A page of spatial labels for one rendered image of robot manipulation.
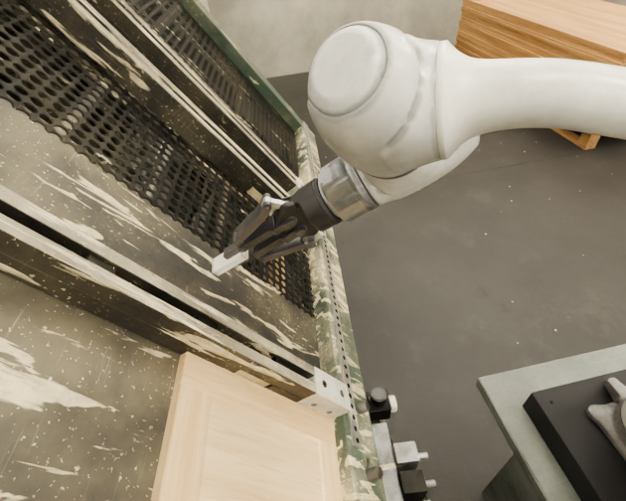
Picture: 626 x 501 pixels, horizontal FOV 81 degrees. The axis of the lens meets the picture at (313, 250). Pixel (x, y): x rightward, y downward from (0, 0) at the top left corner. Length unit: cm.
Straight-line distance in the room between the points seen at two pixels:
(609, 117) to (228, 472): 63
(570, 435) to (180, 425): 85
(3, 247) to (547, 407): 109
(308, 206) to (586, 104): 32
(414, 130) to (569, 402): 91
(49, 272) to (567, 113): 58
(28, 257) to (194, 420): 31
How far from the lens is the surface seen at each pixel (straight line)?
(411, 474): 102
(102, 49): 104
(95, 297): 58
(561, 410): 112
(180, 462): 60
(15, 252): 56
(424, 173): 47
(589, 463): 109
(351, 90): 30
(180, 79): 120
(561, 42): 424
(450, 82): 34
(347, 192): 50
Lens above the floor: 174
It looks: 43 degrees down
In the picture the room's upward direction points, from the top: 6 degrees counter-clockwise
